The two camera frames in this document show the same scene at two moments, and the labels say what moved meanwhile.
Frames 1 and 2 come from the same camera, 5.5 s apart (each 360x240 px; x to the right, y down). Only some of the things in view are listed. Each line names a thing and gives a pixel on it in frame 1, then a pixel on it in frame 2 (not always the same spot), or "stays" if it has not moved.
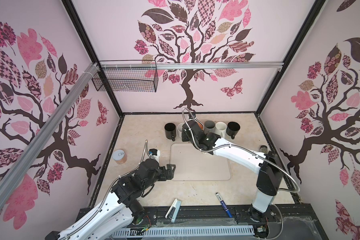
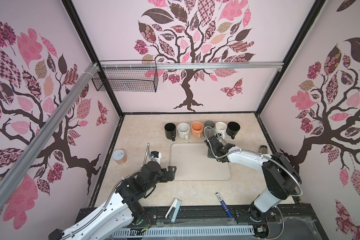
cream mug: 179,127 stays
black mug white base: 233,128 stays
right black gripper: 184,136 -> 209,154
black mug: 170,131 stays
